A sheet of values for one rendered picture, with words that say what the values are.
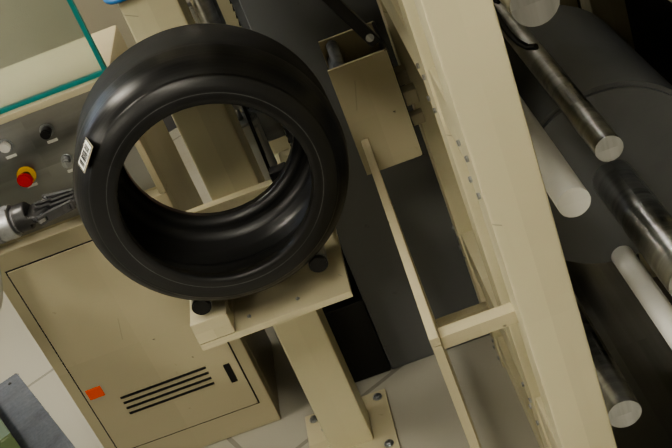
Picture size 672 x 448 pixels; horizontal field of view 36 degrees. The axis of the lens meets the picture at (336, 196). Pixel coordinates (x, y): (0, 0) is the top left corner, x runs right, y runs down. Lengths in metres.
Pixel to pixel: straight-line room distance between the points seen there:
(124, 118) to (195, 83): 0.15
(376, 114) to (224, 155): 0.39
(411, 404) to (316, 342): 0.46
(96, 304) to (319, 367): 0.67
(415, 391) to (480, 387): 0.21
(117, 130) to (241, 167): 0.59
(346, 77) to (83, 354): 1.26
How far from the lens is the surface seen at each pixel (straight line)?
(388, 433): 3.15
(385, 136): 2.52
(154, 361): 3.20
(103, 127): 2.09
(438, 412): 3.17
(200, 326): 2.38
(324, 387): 3.00
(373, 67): 2.44
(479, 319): 1.87
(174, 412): 3.33
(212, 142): 2.55
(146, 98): 2.05
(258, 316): 2.41
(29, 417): 2.80
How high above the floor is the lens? 2.16
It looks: 30 degrees down
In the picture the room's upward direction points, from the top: 22 degrees counter-clockwise
